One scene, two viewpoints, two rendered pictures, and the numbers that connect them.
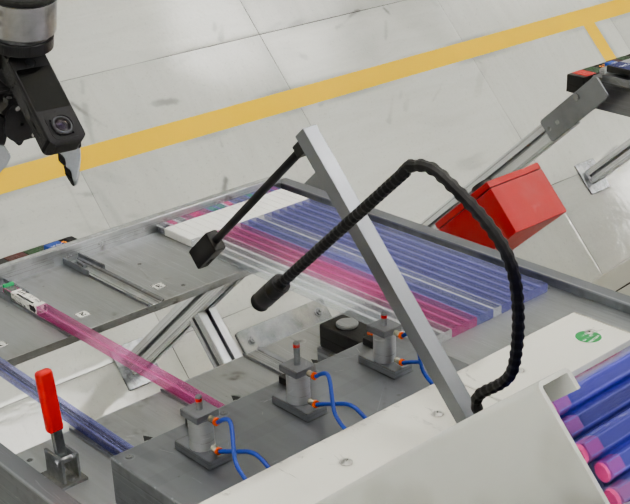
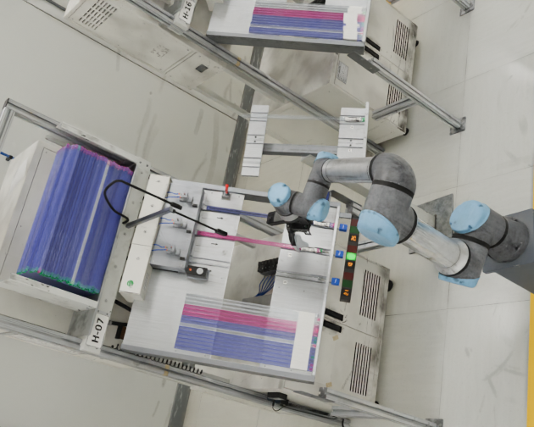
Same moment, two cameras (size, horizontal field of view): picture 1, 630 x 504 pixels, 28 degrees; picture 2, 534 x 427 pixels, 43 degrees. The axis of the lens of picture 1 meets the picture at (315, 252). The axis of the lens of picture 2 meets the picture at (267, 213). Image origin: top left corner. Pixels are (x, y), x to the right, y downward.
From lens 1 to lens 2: 2.74 m
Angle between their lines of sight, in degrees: 87
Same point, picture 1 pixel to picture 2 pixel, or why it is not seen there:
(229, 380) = (224, 250)
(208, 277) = (275, 296)
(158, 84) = not seen: outside the picture
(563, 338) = (135, 279)
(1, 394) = (447, 363)
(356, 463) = (150, 207)
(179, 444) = (191, 196)
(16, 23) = not seen: hidden behind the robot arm
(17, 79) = not seen: hidden behind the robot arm
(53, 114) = (273, 215)
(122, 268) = (306, 285)
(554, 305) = (168, 340)
